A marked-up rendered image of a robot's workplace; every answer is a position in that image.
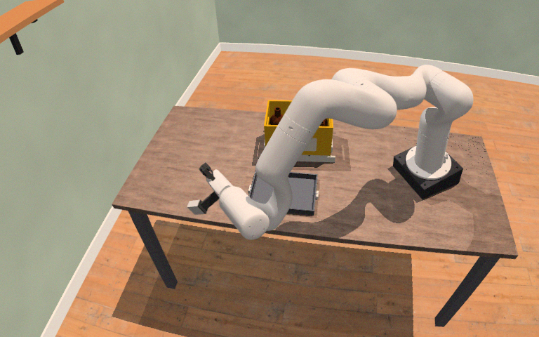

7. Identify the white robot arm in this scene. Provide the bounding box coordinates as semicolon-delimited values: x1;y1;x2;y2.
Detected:
187;65;474;239

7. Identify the yellow wooden crate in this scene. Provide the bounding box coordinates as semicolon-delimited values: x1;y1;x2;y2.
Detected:
264;100;333;156

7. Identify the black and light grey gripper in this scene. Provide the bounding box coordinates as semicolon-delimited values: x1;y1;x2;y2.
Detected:
199;163;233;200

